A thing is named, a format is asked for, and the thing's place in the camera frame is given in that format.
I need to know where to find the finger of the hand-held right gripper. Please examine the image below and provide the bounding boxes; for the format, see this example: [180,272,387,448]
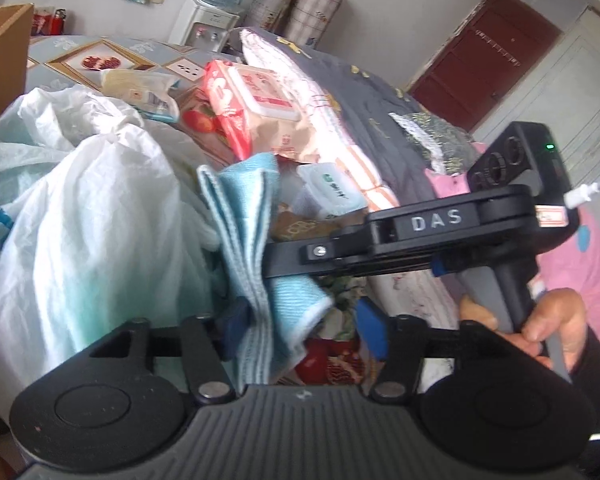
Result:
[262,233,347,279]

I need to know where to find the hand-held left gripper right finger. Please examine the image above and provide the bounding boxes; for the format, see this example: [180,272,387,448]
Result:
[356,297,507,404]

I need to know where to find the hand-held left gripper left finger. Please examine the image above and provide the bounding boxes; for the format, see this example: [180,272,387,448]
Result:
[87,298,249,405]

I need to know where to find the green white fabric bundle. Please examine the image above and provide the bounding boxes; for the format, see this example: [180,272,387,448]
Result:
[322,275,369,342]

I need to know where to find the light blue towel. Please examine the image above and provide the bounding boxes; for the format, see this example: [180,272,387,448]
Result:
[197,152,337,387]

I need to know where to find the white plastic bag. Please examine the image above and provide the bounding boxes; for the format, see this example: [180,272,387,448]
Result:
[0,84,232,413]

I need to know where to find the person's right hand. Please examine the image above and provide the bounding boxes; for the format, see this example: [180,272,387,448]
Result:
[457,286,600,376]

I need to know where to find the brown printed packet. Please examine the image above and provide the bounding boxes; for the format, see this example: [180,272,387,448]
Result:
[270,209,367,242]

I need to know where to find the small white green-label packet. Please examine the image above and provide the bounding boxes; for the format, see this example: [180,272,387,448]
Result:
[297,160,369,222]

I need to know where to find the pink blanket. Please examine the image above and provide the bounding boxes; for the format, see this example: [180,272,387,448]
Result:
[424,140,600,363]

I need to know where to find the floral pillow with lace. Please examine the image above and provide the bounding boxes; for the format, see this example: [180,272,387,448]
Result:
[389,112,474,177]

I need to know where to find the red wet wipes pack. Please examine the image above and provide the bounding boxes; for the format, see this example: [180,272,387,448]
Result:
[200,58,327,167]

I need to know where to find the grey quilt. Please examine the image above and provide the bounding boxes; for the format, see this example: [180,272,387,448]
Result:
[239,27,477,361]

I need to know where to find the red-brown door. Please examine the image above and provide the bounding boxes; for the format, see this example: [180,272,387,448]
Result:
[408,0,564,134]

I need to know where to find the white panel door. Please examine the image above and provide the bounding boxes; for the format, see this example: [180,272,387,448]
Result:
[472,7,600,202]

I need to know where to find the clear snack bag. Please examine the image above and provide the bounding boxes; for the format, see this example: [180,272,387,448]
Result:
[100,67,182,124]

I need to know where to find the white water dispenser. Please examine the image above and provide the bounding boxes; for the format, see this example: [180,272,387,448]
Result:
[179,0,239,54]

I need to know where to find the fruit printed mat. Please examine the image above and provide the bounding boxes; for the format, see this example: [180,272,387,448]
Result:
[25,35,387,389]

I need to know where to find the cardboard box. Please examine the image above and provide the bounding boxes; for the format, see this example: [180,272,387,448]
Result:
[0,3,35,144]

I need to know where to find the white charging cable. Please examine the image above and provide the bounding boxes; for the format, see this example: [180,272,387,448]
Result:
[564,179,600,209]

